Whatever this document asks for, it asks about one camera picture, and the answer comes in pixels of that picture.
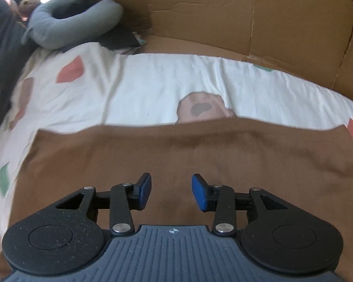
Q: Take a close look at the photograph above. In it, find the dark grey pillow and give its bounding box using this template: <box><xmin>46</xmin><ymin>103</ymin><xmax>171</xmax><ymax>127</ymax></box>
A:
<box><xmin>0</xmin><ymin>0</ymin><xmax>37</xmax><ymax>125</ymax></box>

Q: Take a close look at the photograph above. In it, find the grey neck pillow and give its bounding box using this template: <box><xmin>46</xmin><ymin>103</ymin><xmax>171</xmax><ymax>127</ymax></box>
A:
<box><xmin>21</xmin><ymin>0</ymin><xmax>124</xmax><ymax>50</ymax></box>

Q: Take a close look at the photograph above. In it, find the cream bear print bedsheet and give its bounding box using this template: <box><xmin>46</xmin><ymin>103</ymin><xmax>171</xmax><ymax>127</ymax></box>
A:
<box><xmin>0</xmin><ymin>43</ymin><xmax>353</xmax><ymax>251</ymax></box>

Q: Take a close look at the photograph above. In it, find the flattened cardboard box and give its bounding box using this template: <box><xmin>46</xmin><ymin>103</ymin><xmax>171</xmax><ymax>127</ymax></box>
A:
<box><xmin>115</xmin><ymin>0</ymin><xmax>353</xmax><ymax>100</ymax></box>

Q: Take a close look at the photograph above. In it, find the small teddy bear toy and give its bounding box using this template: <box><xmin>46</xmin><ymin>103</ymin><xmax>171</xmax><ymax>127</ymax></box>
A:
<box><xmin>13</xmin><ymin>0</ymin><xmax>42</xmax><ymax>19</ymax></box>

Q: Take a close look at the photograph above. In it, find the brown t-shirt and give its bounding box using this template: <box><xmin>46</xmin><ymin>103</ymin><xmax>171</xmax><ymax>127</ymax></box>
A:
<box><xmin>9</xmin><ymin>118</ymin><xmax>353</xmax><ymax>281</ymax></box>

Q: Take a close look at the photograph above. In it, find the black cloth under pillow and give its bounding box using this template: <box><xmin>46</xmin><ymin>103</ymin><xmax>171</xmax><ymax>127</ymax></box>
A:
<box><xmin>53</xmin><ymin>0</ymin><xmax>141</xmax><ymax>52</ymax></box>

